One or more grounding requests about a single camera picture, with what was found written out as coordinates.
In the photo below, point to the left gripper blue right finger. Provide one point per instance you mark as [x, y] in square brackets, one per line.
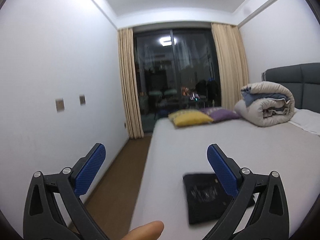
[226, 170]

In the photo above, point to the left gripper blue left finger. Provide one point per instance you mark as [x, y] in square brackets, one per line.
[86, 168]

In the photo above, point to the black jeans pants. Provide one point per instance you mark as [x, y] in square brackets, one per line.
[206, 198]

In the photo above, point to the person's left hand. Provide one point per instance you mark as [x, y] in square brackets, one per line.
[150, 231]

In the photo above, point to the purple pillow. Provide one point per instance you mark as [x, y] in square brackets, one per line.
[219, 114]

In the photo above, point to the white bed mattress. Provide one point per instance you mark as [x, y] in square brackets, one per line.
[174, 152]

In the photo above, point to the yellow pillow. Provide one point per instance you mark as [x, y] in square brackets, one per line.
[189, 117]

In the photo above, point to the rolled beige grey duvet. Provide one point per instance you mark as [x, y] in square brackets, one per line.
[266, 104]

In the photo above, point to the white bed pillow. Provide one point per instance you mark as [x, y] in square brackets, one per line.
[307, 120]

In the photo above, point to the beige right curtain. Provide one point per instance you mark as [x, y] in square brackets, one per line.
[231, 57]

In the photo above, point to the beige curtain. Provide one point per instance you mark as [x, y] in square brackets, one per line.
[231, 57]
[129, 84]

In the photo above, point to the dark glass window door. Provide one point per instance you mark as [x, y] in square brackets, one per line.
[175, 69]

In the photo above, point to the dark grey upholstered headboard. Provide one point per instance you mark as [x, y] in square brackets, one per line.
[303, 80]

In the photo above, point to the beige left curtain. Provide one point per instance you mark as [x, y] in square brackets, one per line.
[129, 84]

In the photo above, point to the wall power socket plate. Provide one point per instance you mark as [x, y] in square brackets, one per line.
[59, 105]

